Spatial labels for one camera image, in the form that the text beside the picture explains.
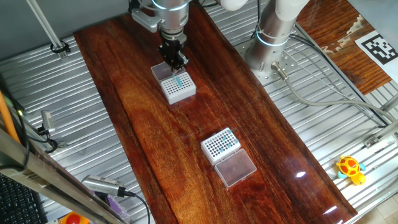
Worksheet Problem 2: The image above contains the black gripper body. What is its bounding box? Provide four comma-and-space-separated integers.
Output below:
158, 39, 187, 62

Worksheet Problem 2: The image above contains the grey flat panel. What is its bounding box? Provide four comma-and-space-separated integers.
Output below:
347, 0, 398, 52

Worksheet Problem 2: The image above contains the glossy wooden board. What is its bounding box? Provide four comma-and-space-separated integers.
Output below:
73, 0, 358, 224

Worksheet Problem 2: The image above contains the aluminium rod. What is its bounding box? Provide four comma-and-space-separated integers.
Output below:
25, 0, 68, 60

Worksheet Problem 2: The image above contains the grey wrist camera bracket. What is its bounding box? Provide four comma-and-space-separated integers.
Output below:
130, 8, 162, 34

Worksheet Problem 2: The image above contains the white hinged pipette tip box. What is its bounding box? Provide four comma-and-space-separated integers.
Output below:
150, 61, 197, 106
200, 127, 257, 189

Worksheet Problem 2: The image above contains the black hanging cable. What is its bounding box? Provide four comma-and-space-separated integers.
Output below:
0, 110, 30, 171

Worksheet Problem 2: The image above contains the aluminium frame beam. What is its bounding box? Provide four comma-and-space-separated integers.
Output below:
0, 127, 131, 224

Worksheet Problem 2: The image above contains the purple pipette tip box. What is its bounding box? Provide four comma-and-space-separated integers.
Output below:
105, 194, 131, 223

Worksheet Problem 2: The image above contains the orange pole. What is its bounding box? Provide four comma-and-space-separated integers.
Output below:
0, 90, 21, 144

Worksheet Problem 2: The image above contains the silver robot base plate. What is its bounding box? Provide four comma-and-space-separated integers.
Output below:
234, 37, 299, 86

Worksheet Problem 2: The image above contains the white paper marker sheet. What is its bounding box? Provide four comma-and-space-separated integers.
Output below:
354, 30, 398, 85

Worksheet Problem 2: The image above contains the black camera cable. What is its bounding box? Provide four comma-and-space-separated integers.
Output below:
119, 186, 152, 224

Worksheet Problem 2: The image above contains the grey cable with metal connector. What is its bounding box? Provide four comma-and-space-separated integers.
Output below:
271, 61, 398, 124

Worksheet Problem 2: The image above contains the yellow orange turtle toy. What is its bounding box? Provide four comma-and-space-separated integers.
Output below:
336, 154, 367, 186

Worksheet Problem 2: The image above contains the aluminium profile bar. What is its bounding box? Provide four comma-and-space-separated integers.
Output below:
379, 93, 398, 112

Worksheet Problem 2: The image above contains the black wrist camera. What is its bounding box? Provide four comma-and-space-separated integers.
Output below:
127, 0, 142, 13

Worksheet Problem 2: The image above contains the black keyboard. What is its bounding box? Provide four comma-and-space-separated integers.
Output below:
0, 172, 49, 224

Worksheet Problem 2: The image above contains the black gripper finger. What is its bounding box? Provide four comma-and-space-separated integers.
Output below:
177, 51, 189, 70
169, 57, 182, 72

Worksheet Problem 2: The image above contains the aluminium profile bracket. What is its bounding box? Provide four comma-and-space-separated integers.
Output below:
363, 120, 398, 149

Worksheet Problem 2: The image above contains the black rod clamp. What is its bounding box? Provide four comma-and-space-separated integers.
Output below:
50, 39, 72, 54

